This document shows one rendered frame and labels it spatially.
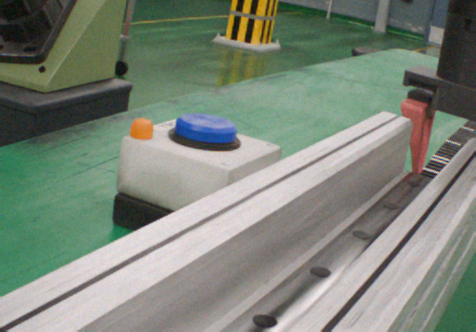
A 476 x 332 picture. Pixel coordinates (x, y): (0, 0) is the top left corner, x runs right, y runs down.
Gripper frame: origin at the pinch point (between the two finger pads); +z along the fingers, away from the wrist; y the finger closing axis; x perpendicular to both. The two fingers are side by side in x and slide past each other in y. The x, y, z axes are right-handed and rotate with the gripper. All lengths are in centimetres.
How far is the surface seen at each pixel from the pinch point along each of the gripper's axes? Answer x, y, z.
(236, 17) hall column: 565, -290, 56
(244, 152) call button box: -21.1, -10.0, -3.9
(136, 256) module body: -43.9, -3.7, -6.5
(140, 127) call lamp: -24.5, -15.8, -4.7
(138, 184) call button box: -24.9, -15.2, -1.2
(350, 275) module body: -39.7, 2.6, -6.5
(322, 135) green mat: 12.5, -15.9, 2.2
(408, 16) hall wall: 1080, -249, 51
